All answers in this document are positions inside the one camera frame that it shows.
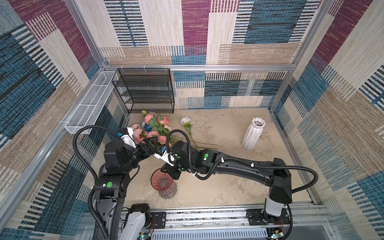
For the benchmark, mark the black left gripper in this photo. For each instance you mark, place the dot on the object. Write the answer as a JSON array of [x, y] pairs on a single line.
[[148, 145]]

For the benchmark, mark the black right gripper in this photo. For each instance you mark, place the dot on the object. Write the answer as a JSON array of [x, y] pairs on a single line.
[[171, 169]]

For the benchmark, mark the red ribbed glass vase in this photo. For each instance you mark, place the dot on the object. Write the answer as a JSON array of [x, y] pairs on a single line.
[[163, 184]]

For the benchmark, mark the blue artificial rose stem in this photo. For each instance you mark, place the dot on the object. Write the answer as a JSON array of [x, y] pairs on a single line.
[[147, 128]]

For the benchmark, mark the white ribbed ceramic vase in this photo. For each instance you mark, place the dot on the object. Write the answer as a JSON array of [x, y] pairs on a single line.
[[253, 133]]

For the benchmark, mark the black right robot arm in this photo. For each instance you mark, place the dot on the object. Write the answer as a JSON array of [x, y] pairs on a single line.
[[205, 163]]

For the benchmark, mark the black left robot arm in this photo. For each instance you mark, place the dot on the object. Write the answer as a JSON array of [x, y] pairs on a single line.
[[111, 187]]

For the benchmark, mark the pile of artificial flowers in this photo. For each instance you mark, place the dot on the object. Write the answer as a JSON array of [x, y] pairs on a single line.
[[159, 124]]

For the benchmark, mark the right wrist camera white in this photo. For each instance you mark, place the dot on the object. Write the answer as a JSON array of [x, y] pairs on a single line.
[[164, 155]]

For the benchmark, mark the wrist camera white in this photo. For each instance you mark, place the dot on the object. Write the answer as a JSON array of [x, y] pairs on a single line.
[[126, 135], [164, 155]]

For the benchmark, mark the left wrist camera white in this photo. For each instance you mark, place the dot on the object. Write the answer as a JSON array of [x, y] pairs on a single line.
[[126, 135]]

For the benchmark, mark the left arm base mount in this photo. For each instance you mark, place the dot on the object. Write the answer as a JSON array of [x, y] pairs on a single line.
[[150, 217]]

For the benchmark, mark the black wire mesh shelf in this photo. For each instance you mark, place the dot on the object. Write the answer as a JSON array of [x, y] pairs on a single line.
[[143, 89]]

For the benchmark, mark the white wire mesh tray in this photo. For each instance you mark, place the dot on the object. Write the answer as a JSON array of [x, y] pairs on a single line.
[[90, 107]]

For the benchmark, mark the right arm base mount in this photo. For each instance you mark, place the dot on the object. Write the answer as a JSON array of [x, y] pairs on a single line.
[[267, 216]]

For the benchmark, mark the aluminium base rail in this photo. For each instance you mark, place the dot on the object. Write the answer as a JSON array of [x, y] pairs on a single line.
[[304, 221]]

